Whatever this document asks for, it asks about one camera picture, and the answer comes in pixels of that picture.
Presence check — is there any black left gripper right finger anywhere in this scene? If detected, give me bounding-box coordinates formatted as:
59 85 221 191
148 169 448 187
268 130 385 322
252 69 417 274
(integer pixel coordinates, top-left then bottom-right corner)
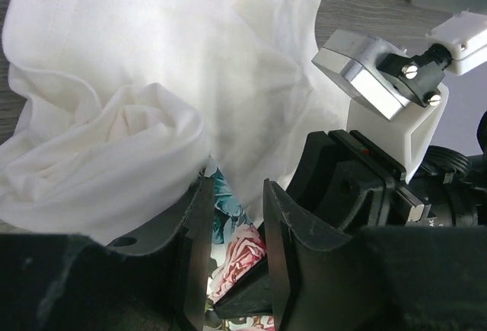
263 180 486 330

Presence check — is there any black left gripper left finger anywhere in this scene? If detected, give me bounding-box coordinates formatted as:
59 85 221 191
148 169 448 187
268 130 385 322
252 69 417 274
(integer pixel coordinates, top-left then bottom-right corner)
1 177 214 330

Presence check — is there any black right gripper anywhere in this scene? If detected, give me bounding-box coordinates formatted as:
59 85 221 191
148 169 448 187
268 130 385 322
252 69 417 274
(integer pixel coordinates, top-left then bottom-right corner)
286 130 486 232

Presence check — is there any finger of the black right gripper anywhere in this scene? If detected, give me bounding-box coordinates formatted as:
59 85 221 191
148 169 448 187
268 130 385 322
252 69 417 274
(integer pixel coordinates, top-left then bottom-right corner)
214 258 272 319

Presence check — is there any white t shirt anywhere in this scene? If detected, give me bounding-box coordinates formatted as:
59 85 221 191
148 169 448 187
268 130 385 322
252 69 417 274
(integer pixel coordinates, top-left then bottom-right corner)
0 0 355 331

